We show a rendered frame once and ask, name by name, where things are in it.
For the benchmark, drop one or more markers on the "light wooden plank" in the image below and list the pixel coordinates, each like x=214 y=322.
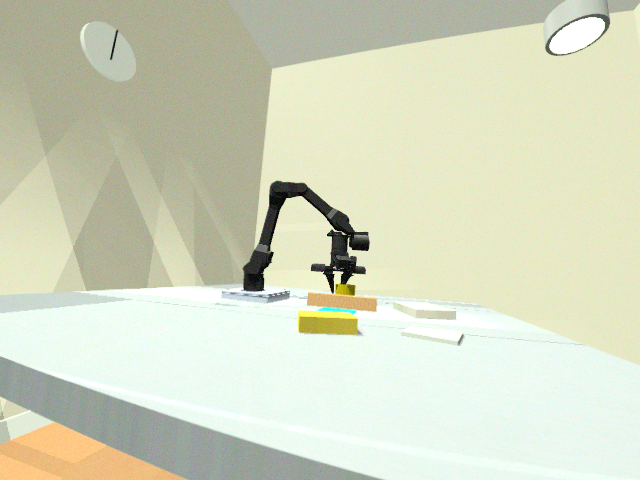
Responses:
x=358 y=303

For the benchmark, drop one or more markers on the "yellow rectangular block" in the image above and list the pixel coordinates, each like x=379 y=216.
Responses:
x=321 y=322

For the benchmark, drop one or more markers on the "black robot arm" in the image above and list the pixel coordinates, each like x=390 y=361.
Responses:
x=262 y=256

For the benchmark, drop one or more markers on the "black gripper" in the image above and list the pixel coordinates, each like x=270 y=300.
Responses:
x=328 y=270

